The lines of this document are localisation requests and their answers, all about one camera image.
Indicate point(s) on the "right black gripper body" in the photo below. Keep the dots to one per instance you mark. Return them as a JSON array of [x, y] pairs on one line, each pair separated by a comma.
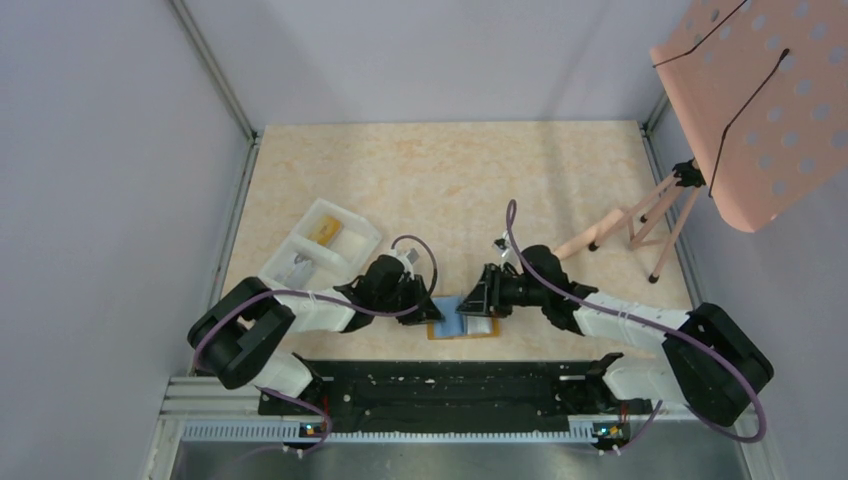
[[508, 291]]

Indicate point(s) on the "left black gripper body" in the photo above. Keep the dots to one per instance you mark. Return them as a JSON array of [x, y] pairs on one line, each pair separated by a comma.
[[407, 292]]

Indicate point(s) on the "tan leather card holder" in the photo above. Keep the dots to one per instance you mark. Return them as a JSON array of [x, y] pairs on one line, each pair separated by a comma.
[[456, 326]]

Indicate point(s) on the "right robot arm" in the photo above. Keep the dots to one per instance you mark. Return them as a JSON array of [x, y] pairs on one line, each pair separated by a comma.
[[699, 358]]

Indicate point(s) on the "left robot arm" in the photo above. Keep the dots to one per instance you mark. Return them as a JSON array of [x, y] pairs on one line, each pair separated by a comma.
[[238, 339]]

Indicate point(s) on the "silver card in tray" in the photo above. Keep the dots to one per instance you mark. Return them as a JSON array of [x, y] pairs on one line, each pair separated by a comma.
[[296, 271]]

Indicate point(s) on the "white divided plastic tray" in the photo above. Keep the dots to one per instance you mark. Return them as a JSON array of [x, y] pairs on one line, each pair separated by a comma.
[[327, 247]]

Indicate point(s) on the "pink tripod stand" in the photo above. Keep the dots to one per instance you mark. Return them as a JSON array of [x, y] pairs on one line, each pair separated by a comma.
[[640, 219]]

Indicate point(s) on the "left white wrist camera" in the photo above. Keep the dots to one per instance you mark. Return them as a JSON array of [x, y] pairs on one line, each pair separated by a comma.
[[406, 256]]

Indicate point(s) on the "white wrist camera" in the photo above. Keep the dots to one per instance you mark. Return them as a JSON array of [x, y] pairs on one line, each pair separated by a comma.
[[503, 248], [406, 256]]

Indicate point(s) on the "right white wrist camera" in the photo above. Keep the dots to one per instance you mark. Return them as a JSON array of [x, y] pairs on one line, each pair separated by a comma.
[[503, 248]]

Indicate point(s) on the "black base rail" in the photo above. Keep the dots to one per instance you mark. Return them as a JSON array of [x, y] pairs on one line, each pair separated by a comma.
[[464, 397]]

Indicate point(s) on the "aluminium frame rail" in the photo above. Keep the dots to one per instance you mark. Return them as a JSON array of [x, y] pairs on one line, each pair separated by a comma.
[[211, 67]]

